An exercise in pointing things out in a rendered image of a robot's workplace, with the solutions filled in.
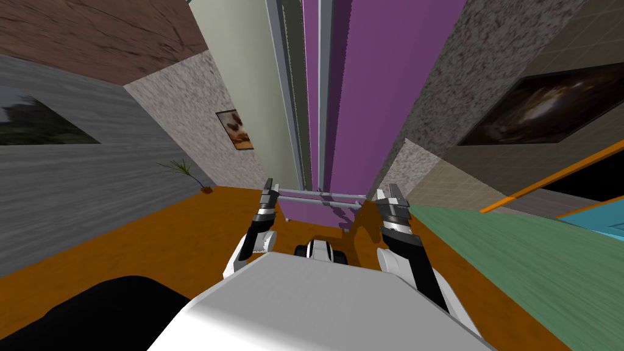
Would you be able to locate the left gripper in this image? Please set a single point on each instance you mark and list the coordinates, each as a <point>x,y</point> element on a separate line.
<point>267,202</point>

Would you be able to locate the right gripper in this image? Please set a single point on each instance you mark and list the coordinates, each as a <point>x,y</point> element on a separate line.
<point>394,208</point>

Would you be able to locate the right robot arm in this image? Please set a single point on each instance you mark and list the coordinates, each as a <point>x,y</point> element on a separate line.
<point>414,258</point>

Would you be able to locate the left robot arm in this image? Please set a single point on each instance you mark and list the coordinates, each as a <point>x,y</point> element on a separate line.
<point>253,241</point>

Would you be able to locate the green potted plant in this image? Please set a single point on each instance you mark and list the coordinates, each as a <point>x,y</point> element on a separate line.
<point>184,170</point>

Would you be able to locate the purple door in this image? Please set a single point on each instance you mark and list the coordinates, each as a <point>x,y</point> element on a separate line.
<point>370,97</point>

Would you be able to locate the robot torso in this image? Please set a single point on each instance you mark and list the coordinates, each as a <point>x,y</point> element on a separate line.
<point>317,302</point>

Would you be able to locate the brown framed wall picture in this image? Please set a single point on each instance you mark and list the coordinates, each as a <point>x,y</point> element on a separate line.
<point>236,129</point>

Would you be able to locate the large dark wall picture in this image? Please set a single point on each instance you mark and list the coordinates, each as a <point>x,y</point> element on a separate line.
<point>541,109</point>

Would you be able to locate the dark green wall picture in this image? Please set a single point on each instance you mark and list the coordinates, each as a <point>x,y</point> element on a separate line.
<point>34,122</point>

